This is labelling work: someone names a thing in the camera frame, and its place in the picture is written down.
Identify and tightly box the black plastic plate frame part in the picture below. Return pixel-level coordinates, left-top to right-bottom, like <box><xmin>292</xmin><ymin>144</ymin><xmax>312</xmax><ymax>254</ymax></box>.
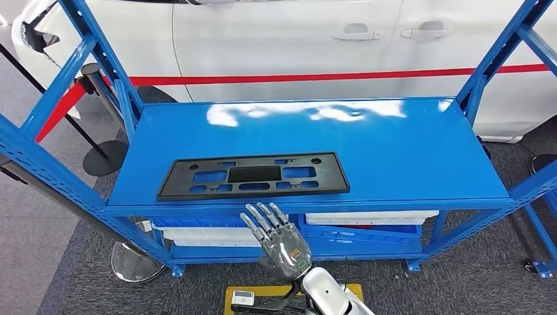
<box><xmin>156</xmin><ymin>152</ymin><xmax>351</xmax><ymax>202</ymax></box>

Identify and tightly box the blue metal shelf rack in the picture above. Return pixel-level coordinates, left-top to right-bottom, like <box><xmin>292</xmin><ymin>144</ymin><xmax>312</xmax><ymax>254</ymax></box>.
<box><xmin>0</xmin><ymin>0</ymin><xmax>557</xmax><ymax>279</ymax></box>
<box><xmin>520</xmin><ymin>191</ymin><xmax>557</xmax><ymax>280</ymax></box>

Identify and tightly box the red barrier belt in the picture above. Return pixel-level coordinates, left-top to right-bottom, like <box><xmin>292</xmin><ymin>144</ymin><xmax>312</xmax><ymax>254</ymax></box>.
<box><xmin>34</xmin><ymin>81</ymin><xmax>88</xmax><ymax>144</ymax></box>
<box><xmin>102</xmin><ymin>63</ymin><xmax>550</xmax><ymax>87</ymax></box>

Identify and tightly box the blue plastic bin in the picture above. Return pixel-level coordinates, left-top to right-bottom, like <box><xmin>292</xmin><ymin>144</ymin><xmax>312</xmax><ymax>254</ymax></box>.
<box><xmin>149</xmin><ymin>216</ymin><xmax>251</xmax><ymax>231</ymax></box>
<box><xmin>298</xmin><ymin>213</ymin><xmax>424</xmax><ymax>245</ymax></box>

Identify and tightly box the white plastic bin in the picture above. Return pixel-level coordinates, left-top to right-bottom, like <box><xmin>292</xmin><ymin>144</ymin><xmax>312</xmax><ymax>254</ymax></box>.
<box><xmin>152</xmin><ymin>226</ymin><xmax>262</xmax><ymax>249</ymax></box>
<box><xmin>304</xmin><ymin>211</ymin><xmax>440</xmax><ymax>226</ymax></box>

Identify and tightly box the white car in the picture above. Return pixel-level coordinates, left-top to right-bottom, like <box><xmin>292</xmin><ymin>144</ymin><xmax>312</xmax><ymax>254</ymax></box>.
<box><xmin>11</xmin><ymin>0</ymin><xmax>557</xmax><ymax>144</ymax></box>

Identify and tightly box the black stanchion with round base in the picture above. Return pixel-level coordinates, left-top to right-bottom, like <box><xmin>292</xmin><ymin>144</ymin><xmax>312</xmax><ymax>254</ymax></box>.
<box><xmin>0</xmin><ymin>43</ymin><xmax>129</xmax><ymax>177</ymax></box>

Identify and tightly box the stanchion with chrome base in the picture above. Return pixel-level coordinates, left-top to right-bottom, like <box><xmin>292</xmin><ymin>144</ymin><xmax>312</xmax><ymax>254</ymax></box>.
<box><xmin>0</xmin><ymin>154</ymin><xmax>167</xmax><ymax>284</ymax></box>

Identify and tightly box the black round stanchion base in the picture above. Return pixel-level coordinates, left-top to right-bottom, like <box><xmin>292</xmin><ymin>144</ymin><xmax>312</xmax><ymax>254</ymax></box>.
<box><xmin>528</xmin><ymin>153</ymin><xmax>557</xmax><ymax>176</ymax></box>

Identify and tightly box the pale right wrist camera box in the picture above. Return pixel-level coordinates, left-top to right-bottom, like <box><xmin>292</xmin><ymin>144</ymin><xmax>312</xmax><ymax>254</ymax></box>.
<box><xmin>231</xmin><ymin>290</ymin><xmax>256</xmax><ymax>307</ymax></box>

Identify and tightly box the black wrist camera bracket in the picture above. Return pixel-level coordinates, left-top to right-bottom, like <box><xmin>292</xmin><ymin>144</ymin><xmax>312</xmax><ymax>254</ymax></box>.
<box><xmin>229</xmin><ymin>282</ymin><xmax>305</xmax><ymax>315</ymax></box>

